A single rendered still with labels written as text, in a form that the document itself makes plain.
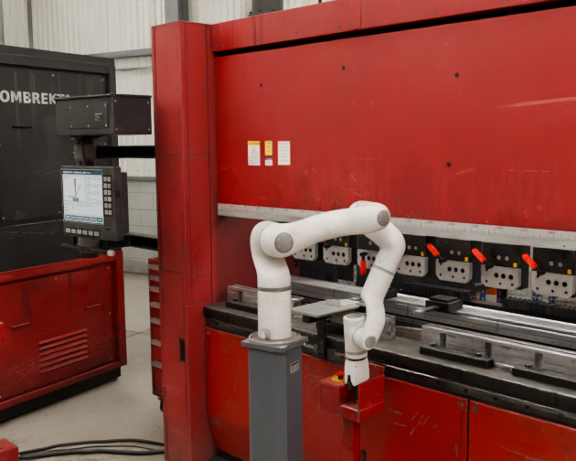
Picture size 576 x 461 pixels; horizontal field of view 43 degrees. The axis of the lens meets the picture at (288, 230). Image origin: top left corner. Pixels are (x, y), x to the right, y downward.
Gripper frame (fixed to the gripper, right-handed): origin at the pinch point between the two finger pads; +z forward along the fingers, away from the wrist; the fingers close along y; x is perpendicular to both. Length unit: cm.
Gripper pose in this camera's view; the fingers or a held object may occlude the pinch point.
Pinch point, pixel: (358, 394)
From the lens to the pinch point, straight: 292.1
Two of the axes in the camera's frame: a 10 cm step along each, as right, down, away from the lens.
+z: 0.7, 9.8, 1.8
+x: 7.2, 0.7, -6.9
